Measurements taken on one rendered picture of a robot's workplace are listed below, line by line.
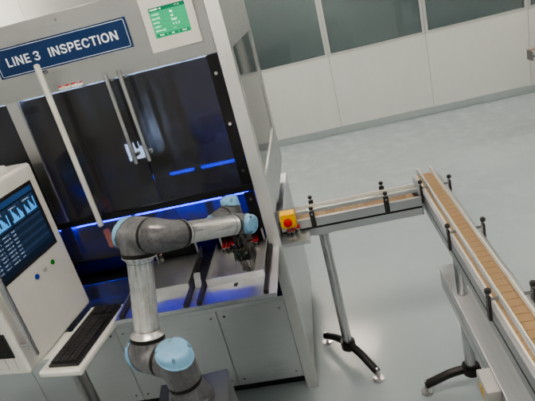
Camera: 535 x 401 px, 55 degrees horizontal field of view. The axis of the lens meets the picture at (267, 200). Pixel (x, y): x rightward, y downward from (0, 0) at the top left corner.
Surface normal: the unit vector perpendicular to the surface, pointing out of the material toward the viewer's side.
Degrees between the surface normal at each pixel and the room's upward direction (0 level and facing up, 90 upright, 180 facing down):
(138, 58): 90
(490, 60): 90
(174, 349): 7
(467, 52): 90
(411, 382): 0
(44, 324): 90
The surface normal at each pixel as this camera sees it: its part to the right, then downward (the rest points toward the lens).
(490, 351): -0.23, -0.90
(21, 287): 0.95, -0.15
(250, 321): -0.05, 0.39
